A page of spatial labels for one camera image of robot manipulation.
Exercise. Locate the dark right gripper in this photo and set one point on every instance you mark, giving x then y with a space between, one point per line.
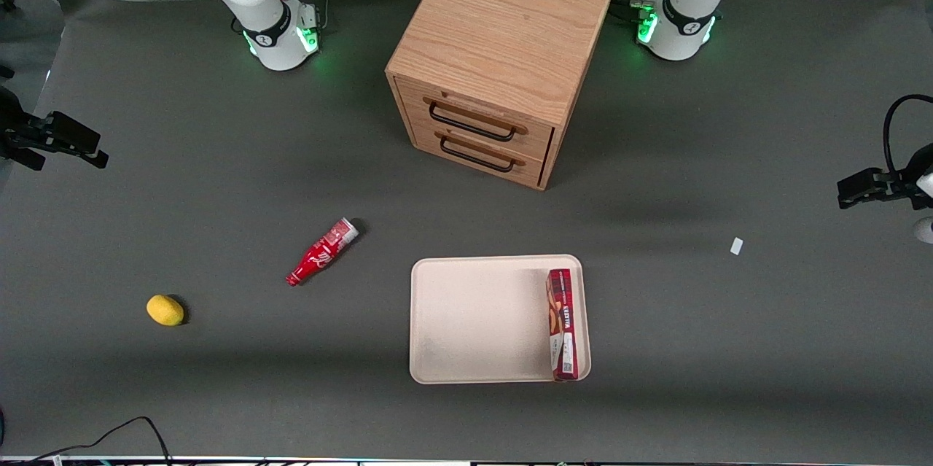
16 133

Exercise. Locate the red cookie box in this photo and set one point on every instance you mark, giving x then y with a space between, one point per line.
563 324

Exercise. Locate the red cola bottle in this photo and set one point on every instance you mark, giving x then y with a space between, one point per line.
321 253

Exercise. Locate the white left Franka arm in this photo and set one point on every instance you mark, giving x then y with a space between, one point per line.
685 21

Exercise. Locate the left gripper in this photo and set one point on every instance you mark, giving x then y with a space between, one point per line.
895 182

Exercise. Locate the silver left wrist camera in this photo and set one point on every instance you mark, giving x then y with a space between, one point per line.
926 230

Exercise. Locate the yellow lemon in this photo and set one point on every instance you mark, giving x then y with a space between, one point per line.
165 310

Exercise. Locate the wooden drawer cabinet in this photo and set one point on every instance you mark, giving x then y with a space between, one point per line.
503 21

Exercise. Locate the small white paper scrap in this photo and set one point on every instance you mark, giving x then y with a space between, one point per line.
736 246

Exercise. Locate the beige rectangular tray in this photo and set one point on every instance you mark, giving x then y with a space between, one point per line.
481 320

